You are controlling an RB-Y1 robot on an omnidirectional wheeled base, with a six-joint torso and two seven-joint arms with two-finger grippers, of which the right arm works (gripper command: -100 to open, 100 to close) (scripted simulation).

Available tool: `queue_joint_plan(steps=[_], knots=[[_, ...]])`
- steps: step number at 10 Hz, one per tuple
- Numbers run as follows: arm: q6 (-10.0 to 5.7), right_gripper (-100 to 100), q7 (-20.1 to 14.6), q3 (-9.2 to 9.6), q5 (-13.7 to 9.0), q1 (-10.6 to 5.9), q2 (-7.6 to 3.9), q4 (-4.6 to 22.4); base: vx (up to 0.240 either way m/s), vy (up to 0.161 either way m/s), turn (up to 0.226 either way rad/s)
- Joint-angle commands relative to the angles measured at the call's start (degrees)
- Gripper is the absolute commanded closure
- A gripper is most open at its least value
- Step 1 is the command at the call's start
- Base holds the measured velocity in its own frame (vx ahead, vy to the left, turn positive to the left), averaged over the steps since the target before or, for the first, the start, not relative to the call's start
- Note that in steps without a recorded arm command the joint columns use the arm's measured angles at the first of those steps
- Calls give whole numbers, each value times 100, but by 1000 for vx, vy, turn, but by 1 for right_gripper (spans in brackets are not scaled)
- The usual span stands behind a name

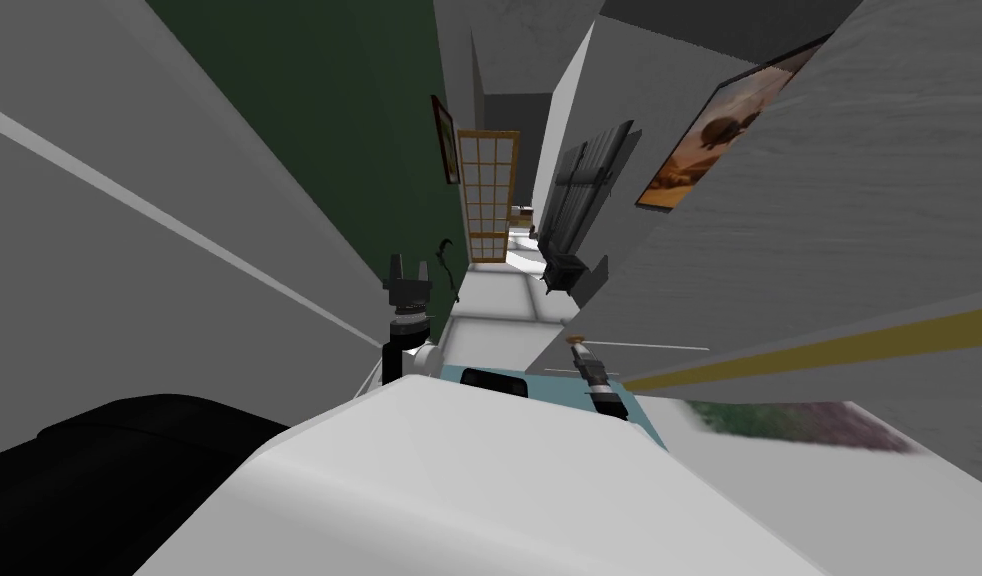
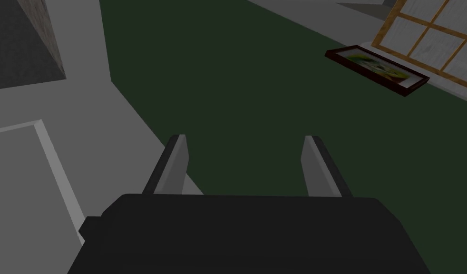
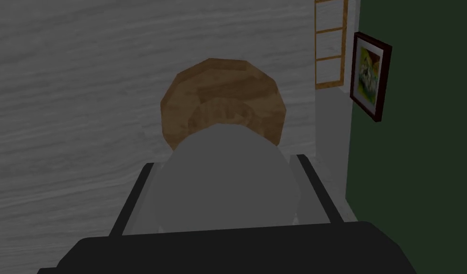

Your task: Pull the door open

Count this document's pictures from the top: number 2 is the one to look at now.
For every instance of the wooden framed window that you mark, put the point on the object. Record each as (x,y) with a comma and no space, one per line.
(431,42)

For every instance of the dark framed picture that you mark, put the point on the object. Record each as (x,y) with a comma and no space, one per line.
(377,68)

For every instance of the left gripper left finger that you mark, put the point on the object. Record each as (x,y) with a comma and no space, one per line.
(172,170)

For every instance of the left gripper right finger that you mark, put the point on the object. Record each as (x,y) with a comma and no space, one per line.
(320,171)

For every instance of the grey door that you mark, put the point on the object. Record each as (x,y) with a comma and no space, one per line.
(24,198)

